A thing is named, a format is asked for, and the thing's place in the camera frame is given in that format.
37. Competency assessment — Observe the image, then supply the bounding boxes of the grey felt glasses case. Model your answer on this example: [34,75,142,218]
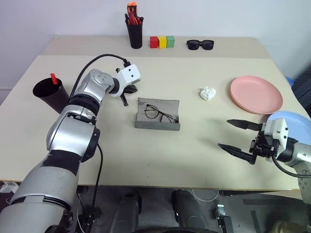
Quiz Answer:
[135,97,181,132]

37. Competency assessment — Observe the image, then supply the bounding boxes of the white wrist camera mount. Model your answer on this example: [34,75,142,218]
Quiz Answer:
[110,64,142,98]
[264,117,289,147]

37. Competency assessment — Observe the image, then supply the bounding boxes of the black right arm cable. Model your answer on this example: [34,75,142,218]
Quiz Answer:
[271,155,302,178]

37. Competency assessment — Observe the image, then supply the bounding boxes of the thin dark rimmed eyeglasses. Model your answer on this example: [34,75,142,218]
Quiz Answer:
[144,104,179,123]

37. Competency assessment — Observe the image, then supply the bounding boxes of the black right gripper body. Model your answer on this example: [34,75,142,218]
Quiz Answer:
[249,123,280,159]

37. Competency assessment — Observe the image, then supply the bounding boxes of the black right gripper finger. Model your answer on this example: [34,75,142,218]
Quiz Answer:
[226,118,263,131]
[217,143,256,166]

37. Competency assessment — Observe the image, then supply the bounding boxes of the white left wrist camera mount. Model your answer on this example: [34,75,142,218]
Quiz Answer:
[110,64,142,98]

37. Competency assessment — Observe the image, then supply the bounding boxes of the dark rounded robot leg shape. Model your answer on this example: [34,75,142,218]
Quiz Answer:
[171,189,207,233]
[112,190,143,233]

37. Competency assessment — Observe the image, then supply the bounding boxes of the tall black pen cup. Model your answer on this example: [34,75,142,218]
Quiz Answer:
[125,18,144,50]

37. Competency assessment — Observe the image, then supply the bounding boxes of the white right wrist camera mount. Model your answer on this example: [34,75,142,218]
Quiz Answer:
[264,117,289,147]

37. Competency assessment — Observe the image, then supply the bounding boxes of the pink plate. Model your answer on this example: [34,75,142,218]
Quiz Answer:
[230,75,284,116]

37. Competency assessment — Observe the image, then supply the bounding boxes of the white floor cable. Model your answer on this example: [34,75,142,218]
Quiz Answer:
[191,188,220,202]

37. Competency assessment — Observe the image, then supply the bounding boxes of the blue plate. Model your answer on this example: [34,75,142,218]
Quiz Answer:
[267,111,311,147]

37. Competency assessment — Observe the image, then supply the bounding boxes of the wide black plastic cup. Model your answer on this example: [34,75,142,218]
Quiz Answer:
[32,77,71,115]

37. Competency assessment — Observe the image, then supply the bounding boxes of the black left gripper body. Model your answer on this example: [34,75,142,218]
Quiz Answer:
[124,84,138,95]

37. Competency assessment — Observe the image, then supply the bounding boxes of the black sunglasses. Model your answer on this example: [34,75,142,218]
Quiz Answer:
[186,39,215,51]

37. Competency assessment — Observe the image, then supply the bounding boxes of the white power strip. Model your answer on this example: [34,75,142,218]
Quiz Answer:
[0,180,20,194]

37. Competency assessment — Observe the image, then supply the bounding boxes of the black ribbed object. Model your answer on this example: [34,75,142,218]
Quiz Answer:
[291,67,311,105]

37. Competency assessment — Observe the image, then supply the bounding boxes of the small black floor box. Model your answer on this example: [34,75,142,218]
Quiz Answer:
[214,203,234,229]

